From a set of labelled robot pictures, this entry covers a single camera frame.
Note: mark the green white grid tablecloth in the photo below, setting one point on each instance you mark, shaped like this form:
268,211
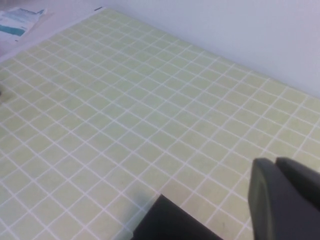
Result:
140,112

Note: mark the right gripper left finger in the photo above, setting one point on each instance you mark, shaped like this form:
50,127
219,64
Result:
280,210

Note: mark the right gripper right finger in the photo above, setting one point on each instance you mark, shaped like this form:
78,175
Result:
302,177

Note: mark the black glasses case blue print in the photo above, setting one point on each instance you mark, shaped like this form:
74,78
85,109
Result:
170,220

